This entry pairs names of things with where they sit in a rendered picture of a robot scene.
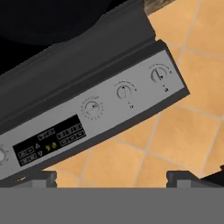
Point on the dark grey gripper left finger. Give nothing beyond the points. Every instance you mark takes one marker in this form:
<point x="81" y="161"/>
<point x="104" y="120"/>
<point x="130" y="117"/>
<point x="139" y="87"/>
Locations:
<point x="43" y="178"/>

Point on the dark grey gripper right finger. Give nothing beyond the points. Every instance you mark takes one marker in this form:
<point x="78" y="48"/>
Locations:
<point x="178" y="177"/>

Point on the silver stove knob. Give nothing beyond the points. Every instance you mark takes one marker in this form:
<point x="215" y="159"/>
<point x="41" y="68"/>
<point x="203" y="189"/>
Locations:
<point x="92" y="107"/>
<point x="159" y="74"/>
<point x="124" y="92"/>

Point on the black and silver stove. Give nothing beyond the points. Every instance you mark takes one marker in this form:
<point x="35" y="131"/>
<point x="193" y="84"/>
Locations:
<point x="87" y="73"/>

